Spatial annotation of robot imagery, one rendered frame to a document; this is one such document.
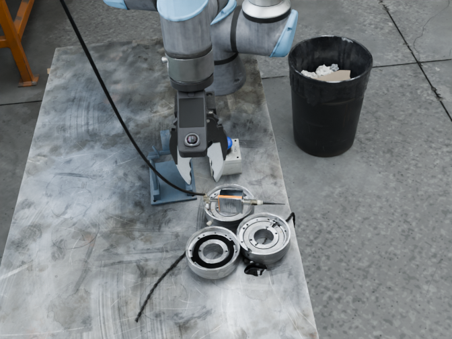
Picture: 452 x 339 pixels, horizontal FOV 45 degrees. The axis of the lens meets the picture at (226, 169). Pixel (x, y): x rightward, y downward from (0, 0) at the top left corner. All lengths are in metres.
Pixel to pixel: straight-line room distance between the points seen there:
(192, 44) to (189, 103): 0.10
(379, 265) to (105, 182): 1.16
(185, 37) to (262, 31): 0.53
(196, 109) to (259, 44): 0.52
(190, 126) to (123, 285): 0.38
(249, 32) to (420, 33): 2.08
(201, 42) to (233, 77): 0.63
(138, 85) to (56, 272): 0.62
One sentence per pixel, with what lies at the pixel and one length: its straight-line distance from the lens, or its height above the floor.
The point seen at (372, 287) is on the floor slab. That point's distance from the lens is 2.05.
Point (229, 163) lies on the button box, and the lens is 1.23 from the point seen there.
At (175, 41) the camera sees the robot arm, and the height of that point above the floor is 1.25.
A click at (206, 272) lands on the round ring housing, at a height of 0.83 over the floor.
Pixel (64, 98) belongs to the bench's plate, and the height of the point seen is 0.80.
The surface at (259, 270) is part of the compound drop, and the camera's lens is 1.08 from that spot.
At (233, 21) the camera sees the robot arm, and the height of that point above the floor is 1.00.
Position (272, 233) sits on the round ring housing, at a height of 0.82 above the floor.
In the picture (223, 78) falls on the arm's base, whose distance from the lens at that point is 1.46.
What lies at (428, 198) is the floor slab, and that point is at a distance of 2.36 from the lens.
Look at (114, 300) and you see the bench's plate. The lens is 1.09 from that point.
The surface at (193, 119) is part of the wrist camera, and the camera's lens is 0.87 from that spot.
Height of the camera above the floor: 1.69
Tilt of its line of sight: 45 degrees down
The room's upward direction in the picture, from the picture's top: 5 degrees counter-clockwise
